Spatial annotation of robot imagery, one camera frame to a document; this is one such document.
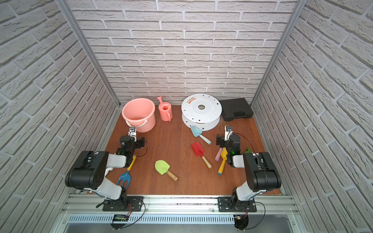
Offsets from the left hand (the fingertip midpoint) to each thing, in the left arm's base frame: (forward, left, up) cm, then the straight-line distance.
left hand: (130, 133), depth 94 cm
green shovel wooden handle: (-21, -23, -6) cm, 31 cm away
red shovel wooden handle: (-10, -45, -5) cm, 47 cm away
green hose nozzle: (-10, -78, -4) cm, 79 cm away
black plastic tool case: (+25, -73, -1) cm, 78 cm away
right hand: (-1, -64, +1) cm, 64 cm away
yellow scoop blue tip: (-14, -62, -5) cm, 63 cm away
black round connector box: (-48, -65, -7) cm, 81 cm away
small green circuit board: (-46, -4, -9) cm, 47 cm away
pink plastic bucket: (+21, -1, -3) cm, 21 cm away
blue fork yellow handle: (-26, -2, -7) cm, 27 cm away
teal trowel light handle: (+5, -45, -6) cm, 46 cm away
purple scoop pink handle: (-15, -57, -3) cm, 59 cm away
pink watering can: (+17, -22, +5) cm, 29 cm away
